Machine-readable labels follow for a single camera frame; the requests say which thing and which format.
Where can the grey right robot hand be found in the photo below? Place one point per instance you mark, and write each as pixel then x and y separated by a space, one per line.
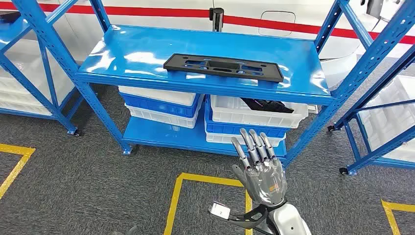
pixel 264 185

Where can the white car with red stripe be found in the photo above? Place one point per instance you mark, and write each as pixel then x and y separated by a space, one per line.
pixel 246 9

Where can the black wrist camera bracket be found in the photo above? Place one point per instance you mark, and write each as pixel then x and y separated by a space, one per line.
pixel 246 222

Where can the black plastic plate with cutouts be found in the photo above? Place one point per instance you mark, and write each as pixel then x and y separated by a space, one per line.
pixel 175 65

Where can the black-topped chrome stanchion post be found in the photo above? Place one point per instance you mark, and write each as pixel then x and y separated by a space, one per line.
pixel 217 19

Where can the blue steel shelf rack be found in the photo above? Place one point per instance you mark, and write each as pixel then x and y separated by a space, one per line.
pixel 373 155
pixel 146 42
pixel 48 103

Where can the yellow floor tape square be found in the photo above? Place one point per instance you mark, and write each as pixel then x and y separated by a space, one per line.
pixel 175 201
pixel 389 214
pixel 16 150

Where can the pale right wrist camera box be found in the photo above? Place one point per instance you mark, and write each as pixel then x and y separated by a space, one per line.
pixel 219 211

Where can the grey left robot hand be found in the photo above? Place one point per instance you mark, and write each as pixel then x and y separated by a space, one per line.
pixel 131 231

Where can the black part in bin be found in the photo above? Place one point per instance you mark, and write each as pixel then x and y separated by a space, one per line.
pixel 269 106

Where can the large white plastic crate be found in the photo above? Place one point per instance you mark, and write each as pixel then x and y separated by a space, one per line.
pixel 392 120
pixel 19 84

